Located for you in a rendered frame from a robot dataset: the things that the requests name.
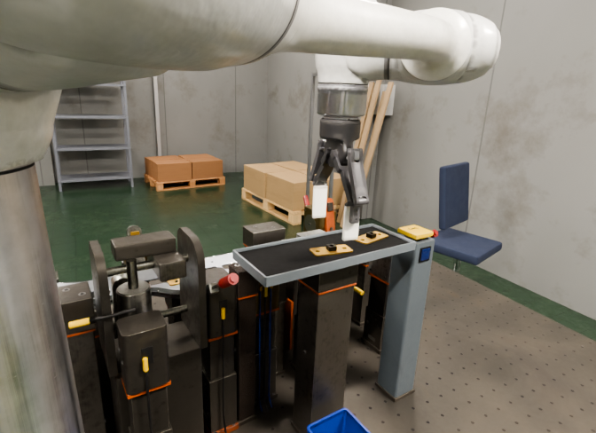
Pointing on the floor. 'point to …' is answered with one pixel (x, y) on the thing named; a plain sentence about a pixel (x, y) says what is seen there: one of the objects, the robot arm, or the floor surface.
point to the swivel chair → (460, 184)
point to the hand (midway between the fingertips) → (333, 222)
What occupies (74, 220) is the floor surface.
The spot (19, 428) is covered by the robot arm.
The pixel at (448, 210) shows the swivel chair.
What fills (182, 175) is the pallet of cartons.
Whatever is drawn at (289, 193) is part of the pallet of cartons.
